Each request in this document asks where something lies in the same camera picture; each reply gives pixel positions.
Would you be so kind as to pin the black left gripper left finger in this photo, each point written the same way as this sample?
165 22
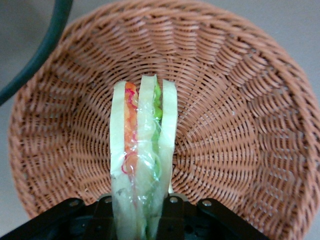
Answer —
75 220

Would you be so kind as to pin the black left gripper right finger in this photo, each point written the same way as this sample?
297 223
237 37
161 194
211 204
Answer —
200 222

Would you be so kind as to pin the triangle sandwich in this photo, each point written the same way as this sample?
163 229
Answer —
146 150

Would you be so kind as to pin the round brown wicker basket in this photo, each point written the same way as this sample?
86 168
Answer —
225 100

